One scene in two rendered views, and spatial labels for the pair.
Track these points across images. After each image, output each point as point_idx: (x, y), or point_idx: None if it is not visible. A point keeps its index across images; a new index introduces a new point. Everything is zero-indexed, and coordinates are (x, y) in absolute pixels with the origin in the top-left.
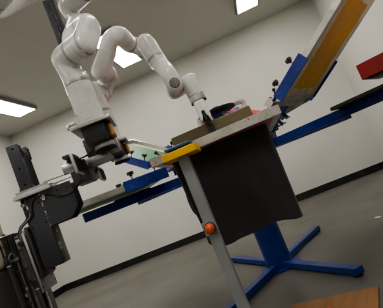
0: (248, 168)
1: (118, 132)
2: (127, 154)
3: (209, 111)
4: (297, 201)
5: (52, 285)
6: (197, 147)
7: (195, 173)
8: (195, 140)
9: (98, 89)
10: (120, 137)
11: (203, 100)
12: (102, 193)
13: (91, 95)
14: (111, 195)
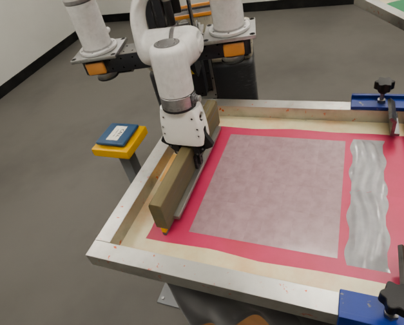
0: None
1: (219, 24)
2: (228, 58)
3: (173, 134)
4: (185, 316)
5: (204, 98)
6: (105, 155)
7: (124, 164)
8: (158, 141)
9: None
10: (214, 34)
11: (164, 113)
12: None
13: (74, 26)
14: None
